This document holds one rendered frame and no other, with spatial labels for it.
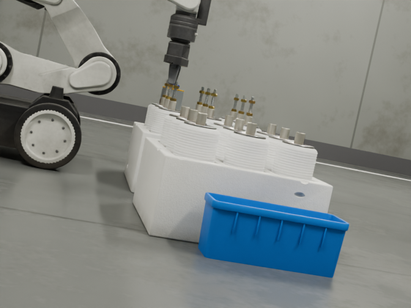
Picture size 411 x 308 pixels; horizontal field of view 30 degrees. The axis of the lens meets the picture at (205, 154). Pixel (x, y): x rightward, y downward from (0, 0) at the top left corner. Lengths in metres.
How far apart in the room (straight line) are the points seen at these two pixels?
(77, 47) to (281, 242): 1.21
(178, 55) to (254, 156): 0.71
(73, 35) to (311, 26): 3.37
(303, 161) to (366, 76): 4.14
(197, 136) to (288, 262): 0.34
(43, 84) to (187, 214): 1.03
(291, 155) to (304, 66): 3.98
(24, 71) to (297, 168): 1.14
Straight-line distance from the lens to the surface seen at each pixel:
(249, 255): 1.57
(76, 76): 2.49
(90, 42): 2.54
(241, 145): 1.69
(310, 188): 1.71
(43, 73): 2.54
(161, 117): 2.21
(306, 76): 5.68
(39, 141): 2.33
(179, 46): 2.32
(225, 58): 5.53
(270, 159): 1.84
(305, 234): 1.59
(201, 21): 2.36
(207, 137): 1.66
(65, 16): 2.53
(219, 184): 1.65
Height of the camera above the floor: 0.34
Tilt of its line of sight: 5 degrees down
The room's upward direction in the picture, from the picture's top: 12 degrees clockwise
